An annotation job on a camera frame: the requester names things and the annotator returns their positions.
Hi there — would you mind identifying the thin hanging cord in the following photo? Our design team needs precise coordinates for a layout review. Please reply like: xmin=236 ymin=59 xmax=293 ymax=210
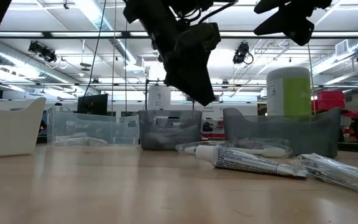
xmin=305 ymin=42 xmax=317 ymax=113

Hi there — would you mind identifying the white plastic bin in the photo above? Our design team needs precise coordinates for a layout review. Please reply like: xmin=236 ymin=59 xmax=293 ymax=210
xmin=0 ymin=96 xmax=47 ymax=159

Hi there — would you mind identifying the black hanging cable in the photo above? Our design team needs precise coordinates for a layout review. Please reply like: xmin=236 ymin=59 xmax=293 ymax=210
xmin=82 ymin=0 xmax=107 ymax=99

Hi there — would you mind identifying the black ceiling camera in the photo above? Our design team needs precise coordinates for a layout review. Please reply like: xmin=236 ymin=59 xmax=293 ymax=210
xmin=28 ymin=40 xmax=58 ymax=63
xmin=232 ymin=42 xmax=254 ymax=65

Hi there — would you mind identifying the plastic-wrapped small toothpaste tube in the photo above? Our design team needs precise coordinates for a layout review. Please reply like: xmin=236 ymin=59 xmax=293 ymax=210
xmin=292 ymin=152 xmax=358 ymax=198

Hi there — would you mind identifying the teal and white toothbrush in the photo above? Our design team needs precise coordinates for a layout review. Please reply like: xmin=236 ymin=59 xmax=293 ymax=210
xmin=175 ymin=139 xmax=293 ymax=159

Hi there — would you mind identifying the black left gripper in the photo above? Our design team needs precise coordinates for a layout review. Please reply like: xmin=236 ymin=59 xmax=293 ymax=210
xmin=122 ymin=0 xmax=222 ymax=106

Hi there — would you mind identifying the wide grey translucent bin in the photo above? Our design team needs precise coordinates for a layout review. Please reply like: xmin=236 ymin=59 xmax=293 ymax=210
xmin=223 ymin=107 xmax=343 ymax=159

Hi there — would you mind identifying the white and blue toothpaste tube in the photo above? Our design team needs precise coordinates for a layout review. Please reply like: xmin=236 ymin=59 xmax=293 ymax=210
xmin=195 ymin=144 xmax=309 ymax=180

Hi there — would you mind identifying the black computer monitor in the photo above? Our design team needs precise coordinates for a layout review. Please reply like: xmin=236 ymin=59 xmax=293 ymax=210
xmin=76 ymin=93 xmax=109 ymax=116

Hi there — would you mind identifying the white and green wipes canister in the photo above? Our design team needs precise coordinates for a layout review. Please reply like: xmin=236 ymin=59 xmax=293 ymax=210
xmin=265 ymin=66 xmax=313 ymax=118

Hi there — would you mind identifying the red storage crate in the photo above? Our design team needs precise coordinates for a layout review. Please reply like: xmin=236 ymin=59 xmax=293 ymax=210
xmin=311 ymin=90 xmax=346 ymax=112

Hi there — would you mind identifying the grey bin with handle slot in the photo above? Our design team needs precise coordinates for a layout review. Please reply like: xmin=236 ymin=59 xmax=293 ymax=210
xmin=138 ymin=109 xmax=203 ymax=151

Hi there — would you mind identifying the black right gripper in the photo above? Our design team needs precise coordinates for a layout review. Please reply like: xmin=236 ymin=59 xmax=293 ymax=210
xmin=254 ymin=0 xmax=334 ymax=47

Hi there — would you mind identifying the clear plastic bin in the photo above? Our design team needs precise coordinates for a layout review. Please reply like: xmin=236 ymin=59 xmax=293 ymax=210
xmin=46 ymin=105 xmax=140 ymax=148

